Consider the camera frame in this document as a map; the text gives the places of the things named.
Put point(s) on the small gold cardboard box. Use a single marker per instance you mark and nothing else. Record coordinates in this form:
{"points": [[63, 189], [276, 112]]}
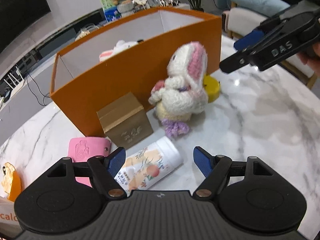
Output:
{"points": [[125, 122]]}

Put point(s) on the wooden armchair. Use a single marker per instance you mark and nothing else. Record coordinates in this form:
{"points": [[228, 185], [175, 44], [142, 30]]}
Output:
{"points": [[241, 21]]}

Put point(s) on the crocheted white pink bunny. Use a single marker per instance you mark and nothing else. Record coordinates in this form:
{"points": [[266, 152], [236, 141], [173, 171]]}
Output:
{"points": [[182, 93]]}

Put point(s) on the green blue painting card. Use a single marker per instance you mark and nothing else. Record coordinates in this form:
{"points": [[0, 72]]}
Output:
{"points": [[110, 11]]}

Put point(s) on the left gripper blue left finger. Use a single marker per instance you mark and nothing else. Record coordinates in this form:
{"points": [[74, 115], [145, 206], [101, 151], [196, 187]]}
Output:
{"points": [[116, 160]]}

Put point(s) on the white plush dog toy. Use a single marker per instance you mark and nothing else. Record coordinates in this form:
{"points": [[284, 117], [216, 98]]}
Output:
{"points": [[119, 47]]}

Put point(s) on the pink leather card holder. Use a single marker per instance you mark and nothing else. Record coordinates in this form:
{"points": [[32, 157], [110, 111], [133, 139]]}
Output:
{"points": [[81, 149]]}

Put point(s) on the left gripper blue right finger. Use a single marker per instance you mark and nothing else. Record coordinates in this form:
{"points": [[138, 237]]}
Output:
{"points": [[203, 160]]}

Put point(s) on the black television screen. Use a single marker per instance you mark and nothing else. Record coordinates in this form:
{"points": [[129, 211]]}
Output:
{"points": [[17, 15]]}

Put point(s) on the light blue cushion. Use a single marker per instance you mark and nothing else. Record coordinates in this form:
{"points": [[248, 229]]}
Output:
{"points": [[265, 7]]}

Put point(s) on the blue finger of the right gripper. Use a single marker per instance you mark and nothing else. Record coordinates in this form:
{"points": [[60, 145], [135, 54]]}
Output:
{"points": [[249, 40], [234, 62]]}

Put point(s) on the knitted grey basket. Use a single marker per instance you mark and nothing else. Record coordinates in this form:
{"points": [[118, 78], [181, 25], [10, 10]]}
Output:
{"points": [[125, 6]]}

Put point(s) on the white floral printed bottle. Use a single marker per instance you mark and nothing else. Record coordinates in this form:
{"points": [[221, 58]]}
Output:
{"points": [[149, 165]]}

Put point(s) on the cardboard box with orange text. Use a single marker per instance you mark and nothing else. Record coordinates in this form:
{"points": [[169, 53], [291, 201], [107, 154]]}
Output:
{"points": [[10, 226]]}

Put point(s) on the white wifi router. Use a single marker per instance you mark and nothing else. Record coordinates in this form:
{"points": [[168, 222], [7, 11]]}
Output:
{"points": [[15, 81]]}

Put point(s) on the large orange storage box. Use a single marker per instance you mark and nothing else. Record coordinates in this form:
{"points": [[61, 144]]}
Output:
{"points": [[81, 85]]}

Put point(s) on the orange peel bowl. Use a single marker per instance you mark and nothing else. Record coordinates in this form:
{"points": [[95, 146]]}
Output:
{"points": [[11, 182]]}

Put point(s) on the right human hand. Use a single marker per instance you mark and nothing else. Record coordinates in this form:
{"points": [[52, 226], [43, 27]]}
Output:
{"points": [[312, 62]]}

